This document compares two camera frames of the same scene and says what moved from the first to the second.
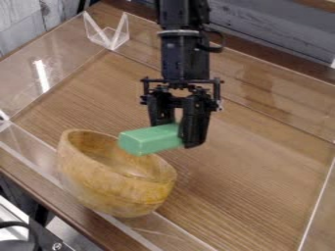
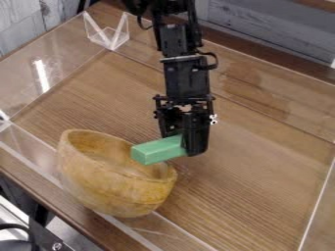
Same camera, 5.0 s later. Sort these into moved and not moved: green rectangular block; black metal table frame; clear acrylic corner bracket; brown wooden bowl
Moved: green rectangular block
Not moved: clear acrylic corner bracket; black metal table frame; brown wooden bowl
